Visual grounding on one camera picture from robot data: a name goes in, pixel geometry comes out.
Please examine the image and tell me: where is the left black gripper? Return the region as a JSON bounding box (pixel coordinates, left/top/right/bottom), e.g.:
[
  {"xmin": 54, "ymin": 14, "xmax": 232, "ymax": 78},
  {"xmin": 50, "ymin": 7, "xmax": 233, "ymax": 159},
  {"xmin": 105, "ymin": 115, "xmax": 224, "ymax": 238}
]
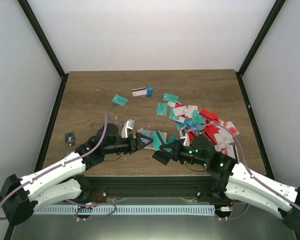
[{"xmin": 104, "ymin": 133, "xmax": 154, "ymax": 155}]

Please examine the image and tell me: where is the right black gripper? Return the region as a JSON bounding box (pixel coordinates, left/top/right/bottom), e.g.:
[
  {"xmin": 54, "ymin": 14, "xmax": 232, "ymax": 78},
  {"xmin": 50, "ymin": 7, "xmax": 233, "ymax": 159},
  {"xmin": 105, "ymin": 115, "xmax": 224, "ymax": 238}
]
[{"xmin": 160, "ymin": 139, "xmax": 208, "ymax": 167}]

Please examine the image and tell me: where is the beige leather card holder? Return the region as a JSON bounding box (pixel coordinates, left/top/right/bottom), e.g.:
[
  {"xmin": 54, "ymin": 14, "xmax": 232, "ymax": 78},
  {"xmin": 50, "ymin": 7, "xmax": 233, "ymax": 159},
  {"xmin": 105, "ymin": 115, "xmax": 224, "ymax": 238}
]
[{"xmin": 136, "ymin": 127, "xmax": 168, "ymax": 151}]

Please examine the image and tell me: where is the black card front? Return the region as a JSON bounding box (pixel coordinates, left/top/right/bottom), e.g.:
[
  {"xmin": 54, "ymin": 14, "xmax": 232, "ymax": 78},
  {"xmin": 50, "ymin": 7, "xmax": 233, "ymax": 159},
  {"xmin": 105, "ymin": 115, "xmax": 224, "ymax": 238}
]
[{"xmin": 64, "ymin": 131, "xmax": 75, "ymax": 147}]

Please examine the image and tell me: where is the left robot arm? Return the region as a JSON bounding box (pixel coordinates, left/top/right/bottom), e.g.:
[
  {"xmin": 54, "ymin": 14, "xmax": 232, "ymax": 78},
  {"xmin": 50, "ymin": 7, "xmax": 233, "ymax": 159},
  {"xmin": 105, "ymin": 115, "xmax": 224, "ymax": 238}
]
[{"xmin": 0, "ymin": 121, "xmax": 153, "ymax": 226}]

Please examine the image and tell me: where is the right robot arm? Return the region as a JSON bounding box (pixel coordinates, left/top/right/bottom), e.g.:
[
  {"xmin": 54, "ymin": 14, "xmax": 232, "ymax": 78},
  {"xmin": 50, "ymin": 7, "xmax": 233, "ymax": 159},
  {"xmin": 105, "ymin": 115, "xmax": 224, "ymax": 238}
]
[{"xmin": 153, "ymin": 135, "xmax": 300, "ymax": 233}]

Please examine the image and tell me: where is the black striped card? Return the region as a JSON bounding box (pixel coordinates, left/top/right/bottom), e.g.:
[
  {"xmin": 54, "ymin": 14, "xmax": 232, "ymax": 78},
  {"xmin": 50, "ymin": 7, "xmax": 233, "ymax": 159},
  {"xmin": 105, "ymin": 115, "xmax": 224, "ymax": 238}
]
[{"xmin": 152, "ymin": 150, "xmax": 171, "ymax": 165}]

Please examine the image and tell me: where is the teal VIP card centre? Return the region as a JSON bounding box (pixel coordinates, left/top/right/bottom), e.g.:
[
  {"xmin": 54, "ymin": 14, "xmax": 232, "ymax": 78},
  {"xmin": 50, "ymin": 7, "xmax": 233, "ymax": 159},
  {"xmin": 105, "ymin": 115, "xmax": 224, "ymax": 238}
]
[{"xmin": 165, "ymin": 135, "xmax": 179, "ymax": 152}]

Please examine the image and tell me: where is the teal vip card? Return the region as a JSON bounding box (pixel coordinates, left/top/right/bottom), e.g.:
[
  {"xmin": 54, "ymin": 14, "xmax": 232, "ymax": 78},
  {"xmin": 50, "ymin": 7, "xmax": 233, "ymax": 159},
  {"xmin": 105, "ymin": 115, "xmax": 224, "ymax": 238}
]
[
  {"xmin": 165, "ymin": 135, "xmax": 179, "ymax": 152},
  {"xmin": 163, "ymin": 93, "xmax": 179, "ymax": 103}
]

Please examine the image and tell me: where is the teal card upright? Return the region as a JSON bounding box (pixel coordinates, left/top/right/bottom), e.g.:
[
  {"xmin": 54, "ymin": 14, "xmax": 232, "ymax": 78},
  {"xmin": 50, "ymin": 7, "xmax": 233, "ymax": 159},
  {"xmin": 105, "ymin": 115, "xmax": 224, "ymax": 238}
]
[{"xmin": 157, "ymin": 102, "xmax": 168, "ymax": 116}]

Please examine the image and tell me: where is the white card magnetic stripe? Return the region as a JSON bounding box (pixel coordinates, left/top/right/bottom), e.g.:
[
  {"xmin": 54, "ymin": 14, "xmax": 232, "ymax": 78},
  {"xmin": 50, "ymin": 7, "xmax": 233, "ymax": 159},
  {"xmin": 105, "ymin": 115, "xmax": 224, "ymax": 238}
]
[{"xmin": 132, "ymin": 87, "xmax": 147, "ymax": 97}]

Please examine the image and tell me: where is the teal VIP card top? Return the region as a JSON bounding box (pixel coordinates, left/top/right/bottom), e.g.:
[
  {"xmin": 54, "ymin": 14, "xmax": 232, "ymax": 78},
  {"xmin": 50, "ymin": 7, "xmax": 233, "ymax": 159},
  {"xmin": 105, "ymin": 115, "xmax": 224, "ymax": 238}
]
[{"xmin": 163, "ymin": 93, "xmax": 179, "ymax": 103}]

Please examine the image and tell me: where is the blue card top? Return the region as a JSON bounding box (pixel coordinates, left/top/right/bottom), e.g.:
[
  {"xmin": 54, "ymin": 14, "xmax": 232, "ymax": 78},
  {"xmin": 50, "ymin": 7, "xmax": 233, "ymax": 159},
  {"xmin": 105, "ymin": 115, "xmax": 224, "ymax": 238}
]
[{"xmin": 145, "ymin": 86, "xmax": 154, "ymax": 98}]

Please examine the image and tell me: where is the white red patterned card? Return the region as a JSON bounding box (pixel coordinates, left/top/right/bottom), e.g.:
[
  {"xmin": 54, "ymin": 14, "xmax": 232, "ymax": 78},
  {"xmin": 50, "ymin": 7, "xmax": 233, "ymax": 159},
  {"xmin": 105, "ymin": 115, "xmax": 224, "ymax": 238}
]
[{"xmin": 213, "ymin": 119, "xmax": 240, "ymax": 149}]

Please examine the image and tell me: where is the light blue slotted strip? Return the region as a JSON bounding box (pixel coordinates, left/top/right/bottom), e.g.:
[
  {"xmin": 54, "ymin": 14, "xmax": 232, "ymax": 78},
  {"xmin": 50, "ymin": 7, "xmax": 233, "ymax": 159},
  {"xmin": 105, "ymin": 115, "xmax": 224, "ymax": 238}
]
[{"xmin": 35, "ymin": 205, "xmax": 215, "ymax": 216}]

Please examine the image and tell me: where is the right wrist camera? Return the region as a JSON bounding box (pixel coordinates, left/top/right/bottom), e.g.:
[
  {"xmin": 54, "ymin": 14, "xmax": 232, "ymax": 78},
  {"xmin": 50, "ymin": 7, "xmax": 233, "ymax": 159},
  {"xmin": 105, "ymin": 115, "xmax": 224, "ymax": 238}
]
[{"xmin": 179, "ymin": 129, "xmax": 190, "ymax": 147}]

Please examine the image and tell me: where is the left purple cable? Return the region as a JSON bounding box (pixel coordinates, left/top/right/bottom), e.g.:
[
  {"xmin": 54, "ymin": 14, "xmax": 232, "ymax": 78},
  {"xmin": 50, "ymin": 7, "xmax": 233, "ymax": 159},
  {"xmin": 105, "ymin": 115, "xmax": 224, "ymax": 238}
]
[{"xmin": 0, "ymin": 111, "xmax": 124, "ymax": 221}]

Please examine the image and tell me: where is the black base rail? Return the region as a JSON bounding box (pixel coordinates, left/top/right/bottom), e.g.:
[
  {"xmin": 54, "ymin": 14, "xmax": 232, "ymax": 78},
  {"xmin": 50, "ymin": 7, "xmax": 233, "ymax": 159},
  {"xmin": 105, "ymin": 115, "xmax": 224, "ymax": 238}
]
[{"xmin": 87, "ymin": 175, "xmax": 231, "ymax": 205}]

